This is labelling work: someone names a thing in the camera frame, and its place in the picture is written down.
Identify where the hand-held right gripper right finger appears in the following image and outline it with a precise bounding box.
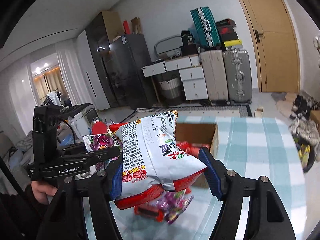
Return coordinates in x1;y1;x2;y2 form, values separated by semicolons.
199;147;295;240

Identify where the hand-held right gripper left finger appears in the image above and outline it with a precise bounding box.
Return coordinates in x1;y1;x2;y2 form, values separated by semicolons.
37;159;125;240

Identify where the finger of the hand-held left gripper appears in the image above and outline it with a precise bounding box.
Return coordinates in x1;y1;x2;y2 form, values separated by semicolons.
82;145;123;167

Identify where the small purple grape packet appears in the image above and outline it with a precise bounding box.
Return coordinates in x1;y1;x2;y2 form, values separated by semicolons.
82;132;123;153

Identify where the red snack packet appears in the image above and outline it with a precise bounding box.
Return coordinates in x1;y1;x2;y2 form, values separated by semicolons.
134;204;164;222
107;122;130;134

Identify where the large red snack bag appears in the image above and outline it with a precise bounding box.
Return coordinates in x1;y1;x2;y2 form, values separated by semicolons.
179;141;209;159

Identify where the brown cardboard box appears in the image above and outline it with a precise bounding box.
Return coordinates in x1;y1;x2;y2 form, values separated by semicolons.
175;122;218;188

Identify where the white noodle snack bag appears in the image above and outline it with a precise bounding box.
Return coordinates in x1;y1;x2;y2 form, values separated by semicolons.
114;111;208;209

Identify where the large purple gummy packet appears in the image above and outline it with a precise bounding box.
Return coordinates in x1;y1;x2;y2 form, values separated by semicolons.
155;190;194;224

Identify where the person's left forearm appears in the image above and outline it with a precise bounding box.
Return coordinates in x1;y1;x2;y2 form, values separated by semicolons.
0;187;53;240

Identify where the person's left hand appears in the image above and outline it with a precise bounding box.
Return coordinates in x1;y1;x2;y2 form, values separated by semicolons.
31;181;59;204

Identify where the clothes rack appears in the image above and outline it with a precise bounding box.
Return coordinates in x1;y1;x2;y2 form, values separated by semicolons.
41;90;69;107

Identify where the dark cloth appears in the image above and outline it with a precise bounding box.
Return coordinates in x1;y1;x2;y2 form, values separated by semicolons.
60;102;98;120

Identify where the blue checked tablecloth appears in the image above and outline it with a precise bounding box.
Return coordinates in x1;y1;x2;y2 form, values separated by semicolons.
82;116;308;240

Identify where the white curtain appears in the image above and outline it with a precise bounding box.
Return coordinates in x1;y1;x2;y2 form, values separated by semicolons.
0;39;98;140

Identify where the dark grey refrigerator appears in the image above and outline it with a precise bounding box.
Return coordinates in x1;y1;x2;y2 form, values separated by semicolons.
102;34;157;108

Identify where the grey white laundry basket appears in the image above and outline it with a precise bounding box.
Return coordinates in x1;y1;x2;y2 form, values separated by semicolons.
156;75;183;107

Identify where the white drawer desk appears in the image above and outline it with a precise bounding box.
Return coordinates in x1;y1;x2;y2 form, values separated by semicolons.
142;55;209;103

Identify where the beige suitcase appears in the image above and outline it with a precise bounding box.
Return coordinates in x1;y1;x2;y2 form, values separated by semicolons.
200;49;229;105

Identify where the tall black cabinet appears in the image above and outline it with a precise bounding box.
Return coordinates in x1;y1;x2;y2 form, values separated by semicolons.
85;11;120;110

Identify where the silver suitcase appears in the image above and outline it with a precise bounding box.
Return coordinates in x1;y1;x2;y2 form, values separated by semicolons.
223;48;253;105

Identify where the pile of shoes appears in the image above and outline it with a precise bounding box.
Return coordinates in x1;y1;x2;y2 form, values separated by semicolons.
289;94;320;163

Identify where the grey beige doormat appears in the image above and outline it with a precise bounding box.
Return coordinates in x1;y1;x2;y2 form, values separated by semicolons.
271;92;300;115

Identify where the arched mirror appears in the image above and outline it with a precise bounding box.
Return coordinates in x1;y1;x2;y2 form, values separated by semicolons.
154;36;183;58

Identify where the flat cardboard sheet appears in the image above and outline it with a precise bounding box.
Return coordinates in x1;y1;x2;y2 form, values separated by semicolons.
101;10;124;43

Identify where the brown paper bag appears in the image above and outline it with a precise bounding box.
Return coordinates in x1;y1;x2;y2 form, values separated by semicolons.
130;17;141;35

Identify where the black paper bag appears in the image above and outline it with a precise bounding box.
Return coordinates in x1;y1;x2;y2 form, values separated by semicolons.
181;30;194;47

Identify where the red black shoe box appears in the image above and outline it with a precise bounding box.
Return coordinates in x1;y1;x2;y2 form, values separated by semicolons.
217;26;238;35

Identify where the teal suitcase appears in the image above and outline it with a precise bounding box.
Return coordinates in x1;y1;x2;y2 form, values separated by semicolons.
190;6;221;49

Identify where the wooden door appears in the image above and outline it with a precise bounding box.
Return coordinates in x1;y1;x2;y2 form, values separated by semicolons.
229;0;300;93

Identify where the black cable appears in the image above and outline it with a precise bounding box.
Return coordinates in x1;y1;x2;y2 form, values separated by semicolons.
60;120;78;145

